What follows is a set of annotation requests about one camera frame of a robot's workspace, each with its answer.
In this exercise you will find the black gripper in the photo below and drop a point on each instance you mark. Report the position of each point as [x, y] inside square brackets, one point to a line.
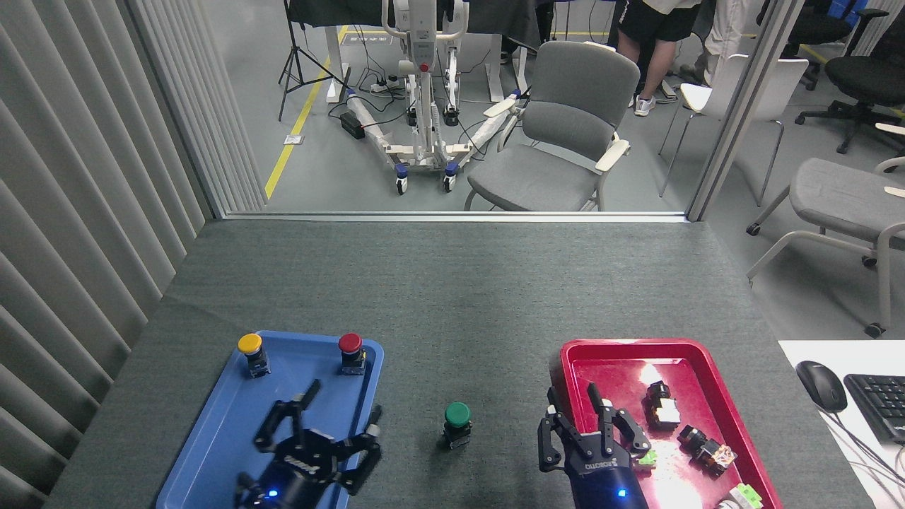
[604, 484]
[297, 474]

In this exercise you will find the green push button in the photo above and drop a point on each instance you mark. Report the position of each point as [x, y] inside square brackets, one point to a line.
[457, 417]

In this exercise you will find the red push button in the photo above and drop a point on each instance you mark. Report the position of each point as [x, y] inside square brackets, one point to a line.
[351, 348]

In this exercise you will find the yellow push button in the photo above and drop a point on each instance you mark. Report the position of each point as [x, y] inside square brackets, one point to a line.
[251, 348]

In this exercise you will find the blue plastic tray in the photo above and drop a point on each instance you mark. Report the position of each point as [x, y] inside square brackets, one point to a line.
[226, 431]

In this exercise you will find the red plastic tray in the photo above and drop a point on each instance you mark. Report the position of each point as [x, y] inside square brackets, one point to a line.
[693, 396]

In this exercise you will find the black computer mouse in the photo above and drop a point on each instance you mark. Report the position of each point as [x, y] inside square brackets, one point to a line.
[821, 385]

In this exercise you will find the black keyboard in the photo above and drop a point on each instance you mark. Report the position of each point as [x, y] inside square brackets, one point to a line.
[880, 403]

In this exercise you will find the grey padded armchair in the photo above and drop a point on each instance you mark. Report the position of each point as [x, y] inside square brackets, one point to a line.
[565, 134]

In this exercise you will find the black power adapter box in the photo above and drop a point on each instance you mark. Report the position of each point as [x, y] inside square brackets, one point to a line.
[351, 125]

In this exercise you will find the grey armchair with castors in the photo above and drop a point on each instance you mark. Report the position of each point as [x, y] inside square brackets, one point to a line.
[841, 201]

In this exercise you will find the white stand on wheels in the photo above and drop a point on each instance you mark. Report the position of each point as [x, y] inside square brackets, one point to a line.
[424, 106]

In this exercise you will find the white power strip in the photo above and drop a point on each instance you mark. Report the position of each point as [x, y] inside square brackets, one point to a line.
[382, 87]

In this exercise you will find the black tripod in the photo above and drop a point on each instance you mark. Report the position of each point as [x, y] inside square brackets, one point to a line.
[300, 63]

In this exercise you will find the white plastic chair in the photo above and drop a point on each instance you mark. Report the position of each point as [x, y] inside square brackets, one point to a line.
[774, 88]

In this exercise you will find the person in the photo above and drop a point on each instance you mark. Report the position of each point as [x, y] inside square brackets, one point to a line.
[728, 28]

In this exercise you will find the black office chair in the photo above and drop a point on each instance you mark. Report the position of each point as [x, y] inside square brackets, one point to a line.
[820, 25]
[866, 81]

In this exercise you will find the small green switch piece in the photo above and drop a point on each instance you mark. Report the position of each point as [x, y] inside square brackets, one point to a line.
[647, 459]

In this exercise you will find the black and white switch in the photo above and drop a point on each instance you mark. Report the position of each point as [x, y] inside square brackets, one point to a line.
[662, 408]

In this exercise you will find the black switch with amber part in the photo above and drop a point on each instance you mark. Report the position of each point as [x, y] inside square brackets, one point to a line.
[707, 450]

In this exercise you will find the green and white switch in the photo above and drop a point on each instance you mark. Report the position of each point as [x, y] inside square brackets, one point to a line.
[741, 497]

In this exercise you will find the silver post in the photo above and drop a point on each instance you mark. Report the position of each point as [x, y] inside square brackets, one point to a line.
[739, 106]

